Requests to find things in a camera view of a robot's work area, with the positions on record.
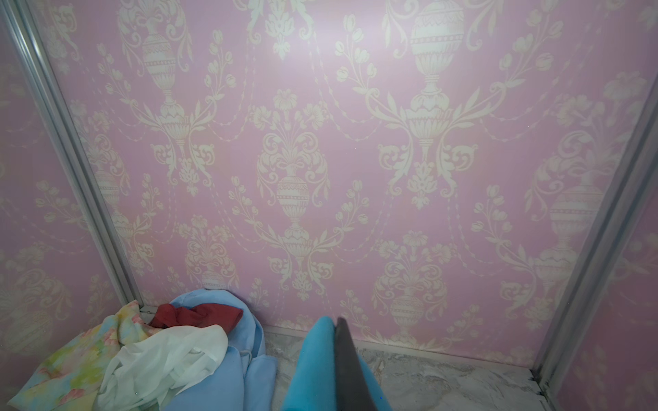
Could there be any light blue cloth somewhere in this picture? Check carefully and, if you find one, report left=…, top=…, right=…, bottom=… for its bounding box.
left=165, top=289, right=278, bottom=410

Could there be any left aluminium corner post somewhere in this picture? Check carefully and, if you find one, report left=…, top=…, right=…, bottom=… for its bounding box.
left=1, top=1, right=145, bottom=308

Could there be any right aluminium corner post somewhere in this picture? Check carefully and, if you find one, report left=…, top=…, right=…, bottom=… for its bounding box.
left=531, top=82, right=657, bottom=390

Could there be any teal cloth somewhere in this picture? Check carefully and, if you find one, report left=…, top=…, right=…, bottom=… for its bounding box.
left=283, top=317, right=392, bottom=411

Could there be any aluminium corner post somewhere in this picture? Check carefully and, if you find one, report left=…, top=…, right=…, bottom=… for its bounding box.
left=531, top=82, right=657, bottom=390
left=1, top=1, right=145, bottom=308

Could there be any dark red cloth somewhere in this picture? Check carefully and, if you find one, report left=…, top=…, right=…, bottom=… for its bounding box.
left=149, top=303, right=243, bottom=334

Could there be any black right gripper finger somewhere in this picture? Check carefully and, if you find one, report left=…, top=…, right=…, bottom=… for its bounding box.
left=333, top=318, right=377, bottom=411

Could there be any floral yellow pastel cloth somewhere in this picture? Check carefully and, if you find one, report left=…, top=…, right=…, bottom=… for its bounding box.
left=8, top=301, right=159, bottom=410

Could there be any white cloth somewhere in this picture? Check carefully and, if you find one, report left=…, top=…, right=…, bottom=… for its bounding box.
left=93, top=325, right=228, bottom=410

